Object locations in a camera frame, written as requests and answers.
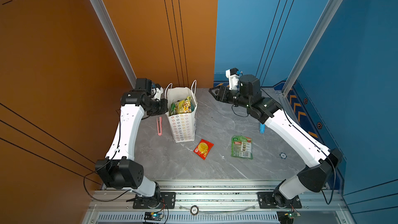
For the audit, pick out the red yellow snack packet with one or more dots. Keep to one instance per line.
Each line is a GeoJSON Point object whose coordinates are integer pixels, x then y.
{"type": "Point", "coordinates": [203, 148]}

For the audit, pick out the aluminium corner post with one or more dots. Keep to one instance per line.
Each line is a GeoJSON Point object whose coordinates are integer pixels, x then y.
{"type": "Point", "coordinates": [109, 28]}
{"type": "Point", "coordinates": [323, 22]}

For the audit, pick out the green white snack bag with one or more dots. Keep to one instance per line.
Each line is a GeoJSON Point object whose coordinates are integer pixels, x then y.
{"type": "Point", "coordinates": [241, 147]}

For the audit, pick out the blue cylinder tool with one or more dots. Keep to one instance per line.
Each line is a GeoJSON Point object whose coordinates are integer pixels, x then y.
{"type": "Point", "coordinates": [262, 128]}

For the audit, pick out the white paper bag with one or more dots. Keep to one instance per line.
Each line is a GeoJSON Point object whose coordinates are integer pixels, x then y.
{"type": "Point", "coordinates": [183, 126]}

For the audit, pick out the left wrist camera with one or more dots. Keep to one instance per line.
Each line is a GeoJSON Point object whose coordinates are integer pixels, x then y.
{"type": "Point", "coordinates": [156, 92]}

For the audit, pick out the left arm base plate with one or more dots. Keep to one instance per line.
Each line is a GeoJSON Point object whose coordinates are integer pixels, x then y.
{"type": "Point", "coordinates": [158, 201]}

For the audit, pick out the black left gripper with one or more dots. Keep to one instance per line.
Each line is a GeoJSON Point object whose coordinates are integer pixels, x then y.
{"type": "Point", "coordinates": [164, 108]}

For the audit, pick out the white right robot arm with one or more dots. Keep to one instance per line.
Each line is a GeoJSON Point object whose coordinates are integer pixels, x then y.
{"type": "Point", "coordinates": [320, 161]}

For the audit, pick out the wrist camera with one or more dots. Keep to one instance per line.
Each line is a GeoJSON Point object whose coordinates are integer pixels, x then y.
{"type": "Point", "coordinates": [233, 77]}
{"type": "Point", "coordinates": [156, 92]}

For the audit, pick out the aluminium corner post left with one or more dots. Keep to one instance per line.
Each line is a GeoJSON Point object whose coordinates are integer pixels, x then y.
{"type": "Point", "coordinates": [109, 28]}

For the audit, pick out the green circuit board left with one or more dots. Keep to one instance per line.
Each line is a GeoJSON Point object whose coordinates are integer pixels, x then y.
{"type": "Point", "coordinates": [154, 218]}

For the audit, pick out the yellow snack bag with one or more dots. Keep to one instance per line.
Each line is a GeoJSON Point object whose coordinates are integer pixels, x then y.
{"type": "Point", "coordinates": [184, 106]}

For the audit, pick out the green circuit board right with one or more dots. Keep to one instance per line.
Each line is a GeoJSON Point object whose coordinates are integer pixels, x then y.
{"type": "Point", "coordinates": [287, 217]}

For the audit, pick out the aluminium rail frame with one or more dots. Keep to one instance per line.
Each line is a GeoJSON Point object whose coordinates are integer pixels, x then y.
{"type": "Point", "coordinates": [218, 201]}

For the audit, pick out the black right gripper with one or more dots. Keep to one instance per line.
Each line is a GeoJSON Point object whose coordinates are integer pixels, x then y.
{"type": "Point", "coordinates": [219, 96]}

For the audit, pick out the aluminium corner post right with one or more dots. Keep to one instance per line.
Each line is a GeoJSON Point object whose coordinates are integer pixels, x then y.
{"type": "Point", "coordinates": [323, 22]}

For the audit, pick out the green circuit board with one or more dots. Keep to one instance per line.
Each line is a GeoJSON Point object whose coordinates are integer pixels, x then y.
{"type": "Point", "coordinates": [287, 217]}
{"type": "Point", "coordinates": [154, 218]}

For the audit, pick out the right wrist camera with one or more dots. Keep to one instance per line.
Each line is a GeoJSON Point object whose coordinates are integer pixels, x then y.
{"type": "Point", "coordinates": [233, 77]}

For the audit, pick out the pink utility knife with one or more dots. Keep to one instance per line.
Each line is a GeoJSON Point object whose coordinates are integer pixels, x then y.
{"type": "Point", "coordinates": [159, 126]}

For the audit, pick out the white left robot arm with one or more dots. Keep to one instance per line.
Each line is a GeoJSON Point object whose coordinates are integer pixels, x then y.
{"type": "Point", "coordinates": [119, 170]}

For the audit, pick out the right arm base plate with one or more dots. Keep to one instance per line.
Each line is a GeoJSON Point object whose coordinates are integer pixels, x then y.
{"type": "Point", "coordinates": [267, 199]}

